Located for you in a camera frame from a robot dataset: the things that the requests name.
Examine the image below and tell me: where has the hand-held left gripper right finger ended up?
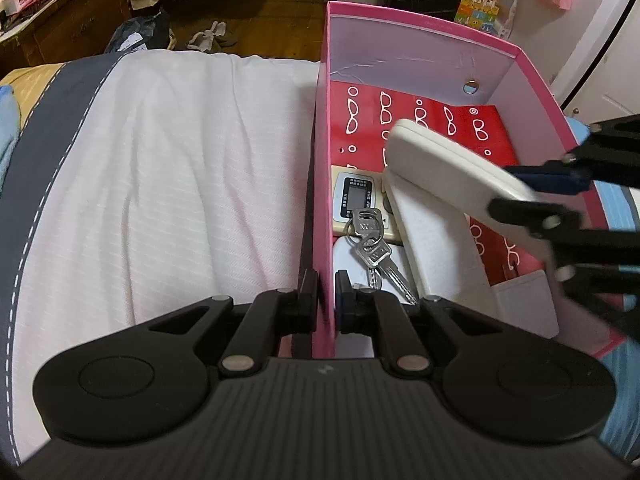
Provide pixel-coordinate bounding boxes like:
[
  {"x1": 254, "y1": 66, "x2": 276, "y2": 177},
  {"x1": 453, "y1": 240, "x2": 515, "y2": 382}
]
[{"x1": 335, "y1": 269, "x2": 503, "y2": 378}]

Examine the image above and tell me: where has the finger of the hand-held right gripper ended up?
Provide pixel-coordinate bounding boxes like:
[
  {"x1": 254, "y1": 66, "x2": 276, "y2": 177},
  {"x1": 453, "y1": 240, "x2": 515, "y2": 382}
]
[
  {"x1": 505, "y1": 114, "x2": 640, "y2": 196},
  {"x1": 487, "y1": 197, "x2": 640, "y2": 348}
]

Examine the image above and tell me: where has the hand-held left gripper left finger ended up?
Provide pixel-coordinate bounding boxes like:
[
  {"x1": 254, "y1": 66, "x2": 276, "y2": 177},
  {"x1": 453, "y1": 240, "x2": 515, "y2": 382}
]
[{"x1": 145, "y1": 269, "x2": 320, "y2": 379}]

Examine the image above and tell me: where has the silver key bunch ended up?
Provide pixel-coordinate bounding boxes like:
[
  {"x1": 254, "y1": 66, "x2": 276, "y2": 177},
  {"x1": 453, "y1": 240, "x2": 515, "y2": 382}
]
[{"x1": 343, "y1": 208, "x2": 419, "y2": 306}]

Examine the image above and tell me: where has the white power adapter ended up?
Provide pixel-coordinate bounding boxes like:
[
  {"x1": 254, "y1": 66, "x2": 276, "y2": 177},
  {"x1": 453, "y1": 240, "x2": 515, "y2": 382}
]
[{"x1": 492, "y1": 269, "x2": 561, "y2": 340}]

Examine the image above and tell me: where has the beige remote control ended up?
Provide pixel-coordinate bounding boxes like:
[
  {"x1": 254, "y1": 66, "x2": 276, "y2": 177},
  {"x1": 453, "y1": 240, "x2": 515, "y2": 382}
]
[{"x1": 331, "y1": 164, "x2": 404, "y2": 247}]

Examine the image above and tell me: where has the pink cardboard box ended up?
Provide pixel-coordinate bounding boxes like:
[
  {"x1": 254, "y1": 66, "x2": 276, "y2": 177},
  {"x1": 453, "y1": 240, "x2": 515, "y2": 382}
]
[{"x1": 280, "y1": 1, "x2": 619, "y2": 361}]

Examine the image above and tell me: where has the white door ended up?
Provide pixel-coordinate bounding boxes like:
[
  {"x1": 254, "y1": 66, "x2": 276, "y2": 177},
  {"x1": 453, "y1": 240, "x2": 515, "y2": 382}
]
[{"x1": 550, "y1": 0, "x2": 640, "y2": 122}]

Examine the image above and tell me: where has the white quilt with grey border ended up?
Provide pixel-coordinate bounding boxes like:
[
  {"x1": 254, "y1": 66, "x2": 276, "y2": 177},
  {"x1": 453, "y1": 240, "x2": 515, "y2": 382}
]
[{"x1": 0, "y1": 50, "x2": 331, "y2": 467}]

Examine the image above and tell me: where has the red glasses-print paper bag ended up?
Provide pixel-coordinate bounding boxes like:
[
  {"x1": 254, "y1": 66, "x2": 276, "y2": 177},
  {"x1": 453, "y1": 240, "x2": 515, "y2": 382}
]
[{"x1": 330, "y1": 80, "x2": 552, "y2": 282}]

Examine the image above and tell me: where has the colourful printed box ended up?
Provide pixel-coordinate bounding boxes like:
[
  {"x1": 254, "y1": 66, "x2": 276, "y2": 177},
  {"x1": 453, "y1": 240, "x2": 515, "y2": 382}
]
[{"x1": 454, "y1": 0, "x2": 519, "y2": 42}]

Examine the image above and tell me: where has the blue striped blanket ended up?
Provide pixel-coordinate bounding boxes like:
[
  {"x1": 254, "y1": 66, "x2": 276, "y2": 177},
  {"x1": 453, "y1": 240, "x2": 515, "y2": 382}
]
[{"x1": 567, "y1": 117, "x2": 640, "y2": 467}]

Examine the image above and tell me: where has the white crumpled cloth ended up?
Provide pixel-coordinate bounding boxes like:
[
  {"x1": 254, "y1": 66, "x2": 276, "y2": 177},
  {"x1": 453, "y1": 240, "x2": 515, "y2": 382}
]
[{"x1": 187, "y1": 20, "x2": 229, "y2": 52}]

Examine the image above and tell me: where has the dark grey plastic bag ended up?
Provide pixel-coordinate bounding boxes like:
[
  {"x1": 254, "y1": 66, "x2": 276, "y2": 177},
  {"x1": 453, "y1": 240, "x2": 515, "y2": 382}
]
[{"x1": 104, "y1": 7, "x2": 172, "y2": 55}]

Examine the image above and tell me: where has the light blue printed cloth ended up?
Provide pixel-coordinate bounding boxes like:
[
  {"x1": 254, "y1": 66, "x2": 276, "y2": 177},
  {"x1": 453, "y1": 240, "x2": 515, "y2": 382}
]
[{"x1": 0, "y1": 85, "x2": 22, "y2": 187}]

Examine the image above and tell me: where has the yellow striped bedsheet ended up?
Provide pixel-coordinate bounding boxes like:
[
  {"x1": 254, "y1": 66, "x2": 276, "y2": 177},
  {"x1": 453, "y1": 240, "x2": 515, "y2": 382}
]
[{"x1": 0, "y1": 62, "x2": 69, "y2": 132}]

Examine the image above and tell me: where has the wooden cabinet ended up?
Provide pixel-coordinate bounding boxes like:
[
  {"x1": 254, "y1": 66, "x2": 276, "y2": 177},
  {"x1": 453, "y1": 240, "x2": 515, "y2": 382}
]
[{"x1": 0, "y1": 0, "x2": 134, "y2": 69}]

